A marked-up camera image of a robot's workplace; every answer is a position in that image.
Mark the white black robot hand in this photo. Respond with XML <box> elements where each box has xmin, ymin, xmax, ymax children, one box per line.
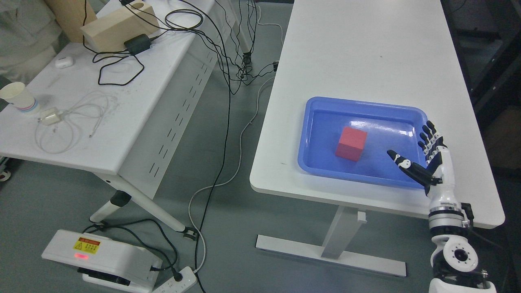
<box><xmin>387</xmin><ymin>121</ymin><xmax>462</xmax><ymax>212</ymax></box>

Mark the pink foam block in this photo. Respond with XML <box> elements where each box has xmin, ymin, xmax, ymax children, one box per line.
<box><xmin>335</xmin><ymin>127</ymin><xmax>367</xmax><ymax>162</ymax></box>

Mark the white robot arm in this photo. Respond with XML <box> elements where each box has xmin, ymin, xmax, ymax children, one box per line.
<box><xmin>429</xmin><ymin>203</ymin><xmax>497</xmax><ymax>293</ymax></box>

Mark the blue plastic tray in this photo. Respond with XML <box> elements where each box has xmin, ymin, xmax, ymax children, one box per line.
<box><xmin>298</xmin><ymin>96</ymin><xmax>427</xmax><ymax>188</ymax></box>

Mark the white standing desk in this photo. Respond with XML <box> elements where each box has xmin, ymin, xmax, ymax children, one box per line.
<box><xmin>250</xmin><ymin>0</ymin><xmax>506</xmax><ymax>276</ymax></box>

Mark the white power strip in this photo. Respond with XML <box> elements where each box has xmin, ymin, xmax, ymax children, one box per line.
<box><xmin>152</xmin><ymin>266</ymin><xmax>197</xmax><ymax>293</ymax></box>

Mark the black power adapter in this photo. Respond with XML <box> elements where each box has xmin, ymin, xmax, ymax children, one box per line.
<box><xmin>123</xmin><ymin>34</ymin><xmax>151</xmax><ymax>55</ymax></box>

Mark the white folding table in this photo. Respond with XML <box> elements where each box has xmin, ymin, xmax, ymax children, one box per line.
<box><xmin>1</xmin><ymin>0</ymin><xmax>236</xmax><ymax>238</ymax></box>

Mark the beige cardboard box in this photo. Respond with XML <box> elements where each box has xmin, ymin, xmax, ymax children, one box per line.
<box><xmin>80</xmin><ymin>0</ymin><xmax>159</xmax><ymax>52</ymax></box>

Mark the white black box device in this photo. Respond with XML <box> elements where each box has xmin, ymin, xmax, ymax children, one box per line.
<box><xmin>42</xmin><ymin>230</ymin><xmax>163</xmax><ymax>293</ymax></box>

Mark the white earbuds case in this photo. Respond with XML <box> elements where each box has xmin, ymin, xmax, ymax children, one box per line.
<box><xmin>55</xmin><ymin>56</ymin><xmax>74</xmax><ymax>69</ymax></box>

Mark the white paper cup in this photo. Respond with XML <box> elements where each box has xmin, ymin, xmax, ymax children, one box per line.
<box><xmin>0</xmin><ymin>82</ymin><xmax>40</xmax><ymax>114</ymax></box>

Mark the person in beige clothes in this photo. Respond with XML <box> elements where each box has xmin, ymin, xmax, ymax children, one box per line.
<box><xmin>0</xmin><ymin>0</ymin><xmax>85</xmax><ymax>84</ymax></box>

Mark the grey floor cable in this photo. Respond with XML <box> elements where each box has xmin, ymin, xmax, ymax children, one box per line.
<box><xmin>188</xmin><ymin>20</ymin><xmax>285</xmax><ymax>273</ymax></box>

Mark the long black floor cable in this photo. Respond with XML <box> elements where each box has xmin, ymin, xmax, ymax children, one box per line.
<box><xmin>194</xmin><ymin>0</ymin><xmax>261</xmax><ymax>293</ymax></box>

